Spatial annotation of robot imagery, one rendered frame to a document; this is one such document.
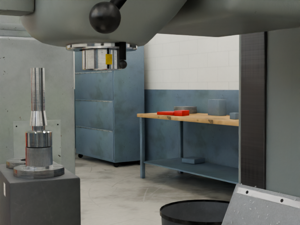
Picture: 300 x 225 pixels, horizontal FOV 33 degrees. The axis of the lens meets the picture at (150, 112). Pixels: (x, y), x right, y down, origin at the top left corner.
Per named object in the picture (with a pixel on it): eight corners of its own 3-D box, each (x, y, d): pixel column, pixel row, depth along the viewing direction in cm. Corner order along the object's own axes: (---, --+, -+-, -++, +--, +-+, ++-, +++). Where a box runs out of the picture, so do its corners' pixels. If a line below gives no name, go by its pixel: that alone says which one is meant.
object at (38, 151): (24, 165, 93) (23, 135, 93) (50, 164, 95) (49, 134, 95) (27, 169, 89) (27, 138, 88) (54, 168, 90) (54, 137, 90)
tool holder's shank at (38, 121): (28, 130, 92) (27, 68, 92) (46, 129, 93) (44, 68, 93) (30, 131, 89) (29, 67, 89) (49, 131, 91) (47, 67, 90)
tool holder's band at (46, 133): (23, 135, 93) (23, 130, 93) (49, 134, 95) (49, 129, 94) (27, 138, 88) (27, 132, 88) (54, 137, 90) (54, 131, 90)
